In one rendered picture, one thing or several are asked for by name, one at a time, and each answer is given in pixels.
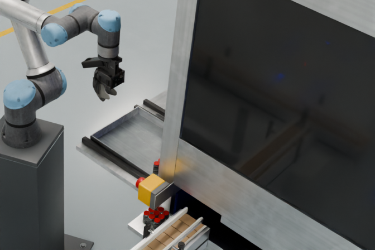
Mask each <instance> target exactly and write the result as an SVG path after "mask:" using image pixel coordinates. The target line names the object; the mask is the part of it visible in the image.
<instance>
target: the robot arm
mask: <svg viewBox="0 0 375 250"><path fill-rule="evenodd" d="M29 1H30V0H0V15H1V16H3V17H5V18H7V19H10V21H11V24H12V27H13V29H14V32H15V35H16V37H17V41H18V43H19V46H20V48H21V51H22V54H23V57H24V60H25V62H26V65H27V68H28V69H27V71H26V77H27V80H26V79H21V80H14V81H12V82H10V83H9V84H8V85H7V86H6V87H5V89H4V92H3V103H4V116H5V122H4V125H3V128H2V132H1V135H2V140H3V142H4V143H5V144H6V145H8V146H11V147H14V148H26V147H30V146H33V145H35V144H36V143H37V142H38V141H39V140H40V138H41V128H40V126H39V124H38V122H37V119H36V111H37V110H38V109H40V108H42V107H43V106H45V105H47V104H49V103H50V102H52V101H53V100H56V99H57V98H59V97H60V96H61V95H63V94H64V93H65V91H66V88H67V81H66V77H65V75H64V73H63V72H61V69H59V68H58V67H55V65H54V64H53V63H51V62H49V59H48V57H47V54H46V51H45V48H44V45H43V43H42V39H43V41H44V42H45V43H46V44H47V45H48V46H50V47H55V46H58V45H62V44H64V43H65V42H66V41H68V40H70V39H72V38H73V37H75V36H77V35H79V34H81V33H83V32H85V31H89V32H91V33H93V34H96V35H97V36H98V44H97V53H98V57H89V58H87V59H86V60H84V61H83V62H81V64H82V66H83V68H95V67H97V68H96V70H95V72H94V77H93V88H94V91H95V92H96V94H97V96H98V98H99V99H100V100H101V101H105V99H108V100H109V99H110V96H109V94H110V95H114V96H116V95H117V91H116V90H115V89H114V88H115V87H117V86H118V85H120V84H122V83H124V75H125V70H123V69H121V68H120V67H119V63H121V62H122V58H121V57H119V56H118V54H119V43H120V31H121V16H120V14H119V13H118V12H116V11H114V10H112V11H111V10H110V9H106V10H103V11H101V12H99V11H97V10H95V9H93V8H91V7H89V6H87V5H84V4H82V3H76V4H74V5H73V7H71V8H70V10H69V14H68V15H67V16H65V17H62V18H58V17H55V16H53V15H51V14H49V13H47V12H45V11H43V10H41V9H38V8H36V7H34V6H32V5H30V4H29ZM40 35H41V36H40ZM41 37H42V39H41Z"/></svg>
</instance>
